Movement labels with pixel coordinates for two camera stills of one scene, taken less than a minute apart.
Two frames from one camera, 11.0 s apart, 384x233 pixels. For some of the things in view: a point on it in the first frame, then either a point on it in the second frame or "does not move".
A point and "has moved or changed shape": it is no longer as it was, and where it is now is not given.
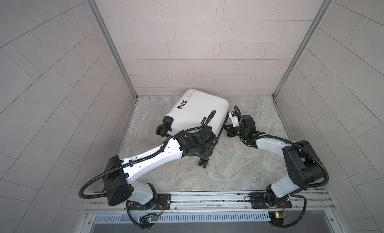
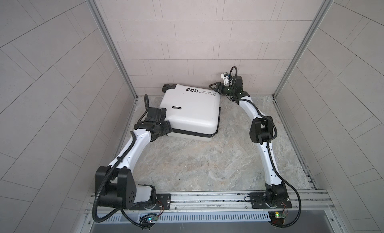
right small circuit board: (277, 218) does not move
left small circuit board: (152, 218) does not move
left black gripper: (208, 151) → (163, 123)
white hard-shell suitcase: (198, 109) has moved or changed shape
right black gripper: (230, 131) → (221, 85)
